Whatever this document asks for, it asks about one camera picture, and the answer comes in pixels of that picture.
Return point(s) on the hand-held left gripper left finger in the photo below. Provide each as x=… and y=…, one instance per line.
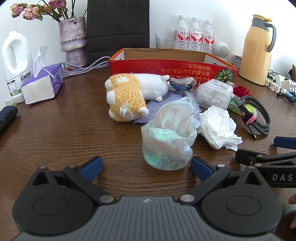
x=92, y=165

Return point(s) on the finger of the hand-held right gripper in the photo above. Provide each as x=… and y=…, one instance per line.
x=284, y=142
x=249, y=156

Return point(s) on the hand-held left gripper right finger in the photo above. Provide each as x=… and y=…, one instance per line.
x=202, y=166

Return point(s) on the white tissue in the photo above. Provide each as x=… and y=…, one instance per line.
x=217, y=127

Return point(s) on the iridescent plastic bag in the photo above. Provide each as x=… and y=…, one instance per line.
x=161, y=148

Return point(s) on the clear cotton swab box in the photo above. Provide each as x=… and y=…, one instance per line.
x=212, y=96

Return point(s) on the yellow and white plush toy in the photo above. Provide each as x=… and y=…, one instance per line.
x=124, y=95

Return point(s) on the purple knitted cloth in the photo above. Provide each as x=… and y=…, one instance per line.
x=150, y=109

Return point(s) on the blue patterned packet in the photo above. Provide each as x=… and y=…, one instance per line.
x=182, y=84

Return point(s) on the red cardboard box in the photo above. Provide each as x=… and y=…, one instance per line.
x=143, y=67

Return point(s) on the person's right hand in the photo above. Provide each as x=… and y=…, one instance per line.
x=293, y=199

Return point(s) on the black earphones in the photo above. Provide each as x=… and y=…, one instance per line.
x=278, y=94

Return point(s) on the green packet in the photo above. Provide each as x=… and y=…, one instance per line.
x=233, y=107

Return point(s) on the white power strip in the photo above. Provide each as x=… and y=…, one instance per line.
x=275, y=87

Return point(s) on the red fabric rose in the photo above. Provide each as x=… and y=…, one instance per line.
x=240, y=90

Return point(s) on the dark brown cloth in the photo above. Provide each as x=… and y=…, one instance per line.
x=294, y=71

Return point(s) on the small patterned jar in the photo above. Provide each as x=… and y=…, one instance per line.
x=237, y=61

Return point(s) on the purple tissue pack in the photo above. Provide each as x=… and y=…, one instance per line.
x=39, y=88

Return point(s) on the yellow thermos jug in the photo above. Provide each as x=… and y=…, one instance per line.
x=254, y=51

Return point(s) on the dark flat case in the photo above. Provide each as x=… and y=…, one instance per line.
x=5, y=115

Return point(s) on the white round speaker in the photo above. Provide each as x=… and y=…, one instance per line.
x=222, y=48

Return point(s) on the clear water bottle red label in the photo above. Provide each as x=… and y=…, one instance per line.
x=208, y=38
x=196, y=36
x=181, y=34

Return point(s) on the clear plastic cup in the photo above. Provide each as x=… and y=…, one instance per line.
x=165, y=43

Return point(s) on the white detergent jug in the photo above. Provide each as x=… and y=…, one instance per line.
x=23, y=55

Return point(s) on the black chair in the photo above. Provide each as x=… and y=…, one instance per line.
x=118, y=23

